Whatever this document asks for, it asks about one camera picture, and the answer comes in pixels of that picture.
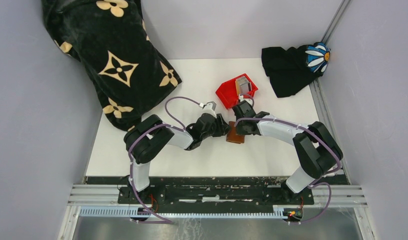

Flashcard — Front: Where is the red plastic bin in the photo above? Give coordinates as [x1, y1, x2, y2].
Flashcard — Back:
[215, 73, 259, 109]

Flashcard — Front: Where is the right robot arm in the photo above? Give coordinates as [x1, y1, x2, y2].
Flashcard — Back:
[232, 100, 344, 204]

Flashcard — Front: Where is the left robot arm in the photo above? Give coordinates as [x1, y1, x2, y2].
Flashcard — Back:
[123, 113, 231, 204]

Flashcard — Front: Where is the black cloth with daisy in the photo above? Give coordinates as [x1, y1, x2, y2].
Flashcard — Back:
[261, 42, 331, 98]

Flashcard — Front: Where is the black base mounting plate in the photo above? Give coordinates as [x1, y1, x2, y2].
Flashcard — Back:
[138, 176, 315, 214]

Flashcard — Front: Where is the black blanket with beige flowers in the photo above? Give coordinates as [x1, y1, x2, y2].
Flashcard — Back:
[41, 0, 182, 131]

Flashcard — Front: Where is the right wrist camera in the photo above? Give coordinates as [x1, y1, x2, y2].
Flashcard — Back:
[238, 94, 251, 103]

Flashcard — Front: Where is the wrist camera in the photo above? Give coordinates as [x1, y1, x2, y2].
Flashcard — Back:
[199, 101, 217, 118]
[238, 94, 251, 103]

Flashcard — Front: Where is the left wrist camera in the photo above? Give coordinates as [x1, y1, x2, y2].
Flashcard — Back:
[199, 101, 217, 118]

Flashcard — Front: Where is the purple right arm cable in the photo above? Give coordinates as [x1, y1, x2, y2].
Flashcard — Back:
[233, 93, 342, 225]

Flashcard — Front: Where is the aluminium rail frame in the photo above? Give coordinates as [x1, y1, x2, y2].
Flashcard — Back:
[56, 0, 377, 240]

